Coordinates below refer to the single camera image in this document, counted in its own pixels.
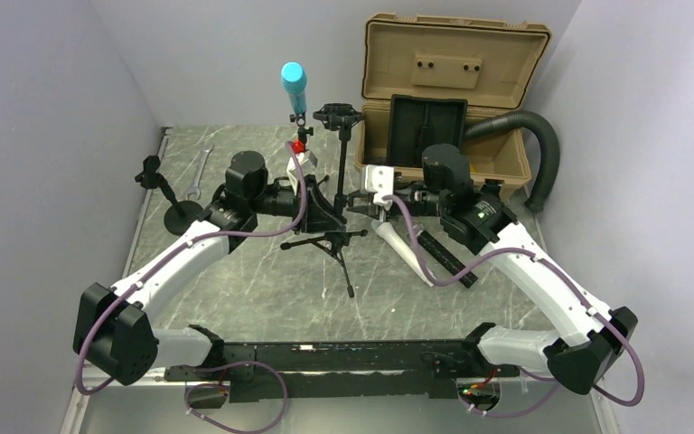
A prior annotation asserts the black corrugated hose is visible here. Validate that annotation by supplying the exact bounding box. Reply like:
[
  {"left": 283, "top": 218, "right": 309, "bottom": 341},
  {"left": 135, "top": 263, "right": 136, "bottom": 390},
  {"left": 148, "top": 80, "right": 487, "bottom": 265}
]
[{"left": 464, "top": 109, "right": 561, "bottom": 213}]

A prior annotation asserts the black tool tray insert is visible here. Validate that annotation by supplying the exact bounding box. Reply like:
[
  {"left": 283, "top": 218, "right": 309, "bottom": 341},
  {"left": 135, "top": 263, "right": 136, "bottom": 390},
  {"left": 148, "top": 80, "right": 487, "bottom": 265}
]
[{"left": 386, "top": 94, "right": 468, "bottom": 168}]

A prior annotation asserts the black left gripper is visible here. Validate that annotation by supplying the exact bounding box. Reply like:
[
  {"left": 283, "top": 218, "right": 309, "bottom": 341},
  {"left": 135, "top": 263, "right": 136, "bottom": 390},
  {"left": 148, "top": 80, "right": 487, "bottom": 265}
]
[{"left": 249, "top": 175, "right": 347, "bottom": 236}]

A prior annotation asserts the tan plastic toolbox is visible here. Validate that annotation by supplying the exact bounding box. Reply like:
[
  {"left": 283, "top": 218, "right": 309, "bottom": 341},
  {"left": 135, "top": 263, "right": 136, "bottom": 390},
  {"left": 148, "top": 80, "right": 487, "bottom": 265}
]
[{"left": 354, "top": 13, "right": 552, "bottom": 201}]

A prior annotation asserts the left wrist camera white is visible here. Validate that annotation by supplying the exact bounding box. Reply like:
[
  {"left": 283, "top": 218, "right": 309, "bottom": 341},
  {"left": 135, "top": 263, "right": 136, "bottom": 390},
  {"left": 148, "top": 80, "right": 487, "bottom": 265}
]
[{"left": 286, "top": 139, "right": 318, "bottom": 192}]

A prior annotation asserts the cyan microphone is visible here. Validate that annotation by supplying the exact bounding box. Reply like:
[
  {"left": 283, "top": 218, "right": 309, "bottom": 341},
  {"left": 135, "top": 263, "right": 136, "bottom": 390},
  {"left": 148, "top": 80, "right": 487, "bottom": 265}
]
[{"left": 280, "top": 61, "right": 307, "bottom": 117}]

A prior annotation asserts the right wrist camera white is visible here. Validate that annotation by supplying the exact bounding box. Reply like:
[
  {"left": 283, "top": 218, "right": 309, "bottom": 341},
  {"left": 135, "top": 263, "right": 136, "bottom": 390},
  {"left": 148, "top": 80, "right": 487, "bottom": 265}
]
[{"left": 361, "top": 165, "right": 395, "bottom": 211}]

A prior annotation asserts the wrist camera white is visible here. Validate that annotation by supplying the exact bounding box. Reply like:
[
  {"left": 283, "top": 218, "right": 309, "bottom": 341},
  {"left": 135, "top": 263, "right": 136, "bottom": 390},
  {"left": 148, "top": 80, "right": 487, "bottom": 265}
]
[
  {"left": 361, "top": 165, "right": 395, "bottom": 211},
  {"left": 286, "top": 139, "right": 318, "bottom": 192}
]

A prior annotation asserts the black microphone silver grille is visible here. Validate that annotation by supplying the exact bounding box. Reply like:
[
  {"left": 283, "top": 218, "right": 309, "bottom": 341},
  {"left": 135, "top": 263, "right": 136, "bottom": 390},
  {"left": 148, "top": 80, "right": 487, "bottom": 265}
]
[{"left": 417, "top": 230, "right": 465, "bottom": 275}]

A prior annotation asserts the black tripod stand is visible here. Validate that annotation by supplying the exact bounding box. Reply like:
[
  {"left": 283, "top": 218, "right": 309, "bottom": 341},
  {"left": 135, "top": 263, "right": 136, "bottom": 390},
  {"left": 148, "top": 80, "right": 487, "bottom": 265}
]
[
  {"left": 290, "top": 114, "right": 314, "bottom": 150},
  {"left": 280, "top": 103, "right": 368, "bottom": 298}
]

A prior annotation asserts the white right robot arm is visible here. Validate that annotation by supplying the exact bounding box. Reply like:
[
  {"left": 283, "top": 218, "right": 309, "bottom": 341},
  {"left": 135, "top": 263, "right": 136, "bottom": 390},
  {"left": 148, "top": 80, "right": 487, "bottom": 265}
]
[{"left": 355, "top": 144, "right": 644, "bottom": 406}]

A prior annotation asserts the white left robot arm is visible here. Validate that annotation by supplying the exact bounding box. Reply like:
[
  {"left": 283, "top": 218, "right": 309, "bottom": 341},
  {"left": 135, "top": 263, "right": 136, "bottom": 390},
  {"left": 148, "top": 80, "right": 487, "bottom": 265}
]
[{"left": 73, "top": 151, "right": 345, "bottom": 392}]

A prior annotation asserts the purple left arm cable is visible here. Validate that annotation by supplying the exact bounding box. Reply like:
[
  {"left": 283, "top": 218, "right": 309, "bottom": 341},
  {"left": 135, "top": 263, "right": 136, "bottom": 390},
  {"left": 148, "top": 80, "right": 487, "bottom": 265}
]
[{"left": 75, "top": 140, "right": 309, "bottom": 434}]

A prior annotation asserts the silver open-end wrench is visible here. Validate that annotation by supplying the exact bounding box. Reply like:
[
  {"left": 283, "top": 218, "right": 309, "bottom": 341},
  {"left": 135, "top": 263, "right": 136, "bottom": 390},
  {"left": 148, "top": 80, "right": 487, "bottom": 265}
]
[{"left": 184, "top": 143, "right": 214, "bottom": 201}]

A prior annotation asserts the black round base mic stand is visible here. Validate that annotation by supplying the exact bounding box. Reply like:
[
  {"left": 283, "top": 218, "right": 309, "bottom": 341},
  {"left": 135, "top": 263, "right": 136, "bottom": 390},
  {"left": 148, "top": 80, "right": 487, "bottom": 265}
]
[{"left": 135, "top": 155, "right": 202, "bottom": 235}]

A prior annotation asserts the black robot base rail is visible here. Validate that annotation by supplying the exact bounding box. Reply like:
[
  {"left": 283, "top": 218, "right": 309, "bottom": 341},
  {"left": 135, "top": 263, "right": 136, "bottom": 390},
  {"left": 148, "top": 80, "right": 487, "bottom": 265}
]
[{"left": 164, "top": 339, "right": 519, "bottom": 403}]

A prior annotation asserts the white microphone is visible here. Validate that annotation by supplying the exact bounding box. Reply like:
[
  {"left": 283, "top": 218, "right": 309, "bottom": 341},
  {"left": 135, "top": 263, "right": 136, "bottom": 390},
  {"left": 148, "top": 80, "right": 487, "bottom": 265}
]
[{"left": 371, "top": 221, "right": 433, "bottom": 287}]

